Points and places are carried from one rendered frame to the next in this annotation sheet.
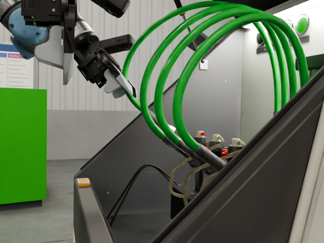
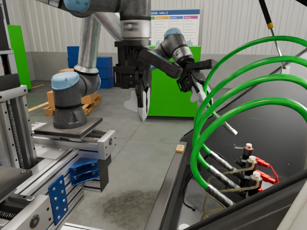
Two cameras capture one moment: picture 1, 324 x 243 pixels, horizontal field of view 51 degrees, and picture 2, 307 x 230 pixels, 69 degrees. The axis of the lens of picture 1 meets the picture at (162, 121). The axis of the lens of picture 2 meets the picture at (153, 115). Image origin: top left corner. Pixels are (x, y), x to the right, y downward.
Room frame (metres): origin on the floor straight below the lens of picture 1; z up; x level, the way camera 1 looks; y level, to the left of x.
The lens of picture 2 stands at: (0.09, -0.18, 1.41)
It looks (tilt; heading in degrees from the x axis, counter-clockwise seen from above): 19 degrees down; 33
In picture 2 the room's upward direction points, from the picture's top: straight up
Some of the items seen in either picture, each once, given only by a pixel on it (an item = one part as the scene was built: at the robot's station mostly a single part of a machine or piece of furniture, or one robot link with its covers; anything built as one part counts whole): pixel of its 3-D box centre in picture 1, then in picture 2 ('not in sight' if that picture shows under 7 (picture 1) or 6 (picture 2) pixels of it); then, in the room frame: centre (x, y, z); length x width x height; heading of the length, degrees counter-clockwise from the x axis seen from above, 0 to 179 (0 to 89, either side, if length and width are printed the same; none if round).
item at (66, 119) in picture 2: not in sight; (69, 113); (0.71, 0.69, 1.09); 0.15 x 0.15 x 0.10
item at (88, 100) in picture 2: not in sight; (74, 89); (3.13, 3.82, 0.39); 1.20 x 0.85 x 0.79; 32
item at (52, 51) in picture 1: (54, 54); (134, 106); (0.54, 0.17, 1.25); 0.06 x 0.03 x 0.09; 107
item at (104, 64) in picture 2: not in sight; (91, 67); (4.89, 5.22, 0.61); 1.26 x 0.48 x 1.22; 110
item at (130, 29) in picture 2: not in sight; (135, 31); (0.56, 0.17, 1.43); 0.08 x 0.08 x 0.05
